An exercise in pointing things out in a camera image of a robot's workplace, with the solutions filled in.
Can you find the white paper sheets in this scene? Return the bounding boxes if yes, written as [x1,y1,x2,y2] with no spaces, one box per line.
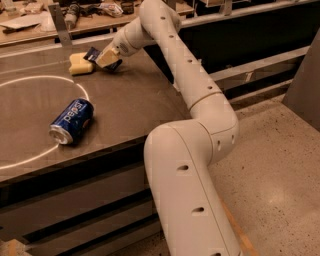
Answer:
[0,12,56,32]

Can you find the grey metal rail shelf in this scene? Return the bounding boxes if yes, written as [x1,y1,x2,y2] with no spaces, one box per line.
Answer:
[210,46,309,99]

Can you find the wooden background workbench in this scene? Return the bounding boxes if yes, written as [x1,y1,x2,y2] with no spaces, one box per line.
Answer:
[0,0,195,48]

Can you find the yellow sponge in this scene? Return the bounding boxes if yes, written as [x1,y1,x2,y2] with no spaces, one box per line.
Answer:
[69,52,94,75]

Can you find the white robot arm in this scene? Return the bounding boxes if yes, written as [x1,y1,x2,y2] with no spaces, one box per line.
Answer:
[96,0,242,256]

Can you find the grey metal bracket left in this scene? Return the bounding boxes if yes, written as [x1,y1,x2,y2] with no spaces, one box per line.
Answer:
[48,2,72,47]

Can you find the grey power drill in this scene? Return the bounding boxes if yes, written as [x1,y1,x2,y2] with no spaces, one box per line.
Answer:
[65,2,80,30]

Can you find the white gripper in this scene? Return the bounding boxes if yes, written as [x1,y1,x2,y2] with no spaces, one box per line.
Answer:
[96,33,139,68]

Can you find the dark blue rxbar wrapper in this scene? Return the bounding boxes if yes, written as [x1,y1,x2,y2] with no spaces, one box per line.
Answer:
[84,47,122,72]

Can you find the grey counter cabinet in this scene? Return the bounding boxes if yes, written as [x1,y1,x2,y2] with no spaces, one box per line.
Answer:
[0,44,189,256]

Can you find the blue pepsi can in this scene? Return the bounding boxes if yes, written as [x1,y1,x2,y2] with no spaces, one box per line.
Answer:
[49,98,94,145]

